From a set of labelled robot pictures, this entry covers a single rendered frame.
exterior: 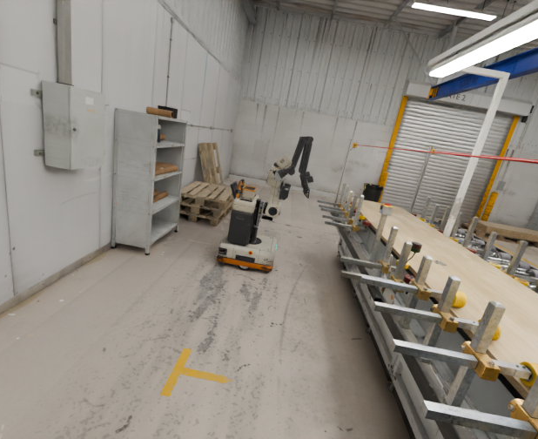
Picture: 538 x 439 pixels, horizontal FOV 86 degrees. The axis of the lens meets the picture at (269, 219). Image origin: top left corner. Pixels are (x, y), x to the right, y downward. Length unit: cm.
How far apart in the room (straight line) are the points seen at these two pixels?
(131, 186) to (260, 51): 708
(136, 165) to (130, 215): 58
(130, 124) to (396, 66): 806
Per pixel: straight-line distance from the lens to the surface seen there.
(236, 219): 331
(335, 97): 954
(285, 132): 937
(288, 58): 963
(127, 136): 345
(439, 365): 184
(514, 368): 140
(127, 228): 366
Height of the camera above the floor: 157
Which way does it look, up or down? 16 degrees down
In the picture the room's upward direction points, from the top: 10 degrees clockwise
